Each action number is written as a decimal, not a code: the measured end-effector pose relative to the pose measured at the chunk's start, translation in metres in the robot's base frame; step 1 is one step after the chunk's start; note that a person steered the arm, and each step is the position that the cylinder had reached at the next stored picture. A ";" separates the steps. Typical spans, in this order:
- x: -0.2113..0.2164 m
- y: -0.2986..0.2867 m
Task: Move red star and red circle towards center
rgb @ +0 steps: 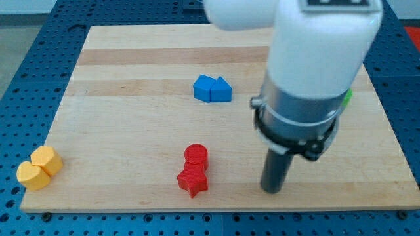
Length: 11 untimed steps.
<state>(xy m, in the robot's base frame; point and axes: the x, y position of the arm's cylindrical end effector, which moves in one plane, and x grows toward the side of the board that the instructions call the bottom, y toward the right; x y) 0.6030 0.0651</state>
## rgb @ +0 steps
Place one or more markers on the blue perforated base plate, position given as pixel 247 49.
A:
pixel 31 101

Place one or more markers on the red star block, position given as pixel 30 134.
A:
pixel 193 179

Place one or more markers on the red circle block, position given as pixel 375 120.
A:
pixel 197 154

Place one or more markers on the wooden board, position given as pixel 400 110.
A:
pixel 129 113

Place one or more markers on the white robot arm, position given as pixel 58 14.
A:
pixel 316 51

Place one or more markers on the yellow hexagon block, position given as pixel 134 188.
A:
pixel 48 159

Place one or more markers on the blue cube block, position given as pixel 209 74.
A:
pixel 202 88

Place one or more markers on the yellow heart block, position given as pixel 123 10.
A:
pixel 32 177

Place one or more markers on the green block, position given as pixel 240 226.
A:
pixel 347 98

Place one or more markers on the blue triangle block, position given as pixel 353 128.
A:
pixel 221 91

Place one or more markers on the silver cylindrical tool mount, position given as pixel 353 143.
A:
pixel 291 124

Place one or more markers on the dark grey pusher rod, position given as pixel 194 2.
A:
pixel 275 170

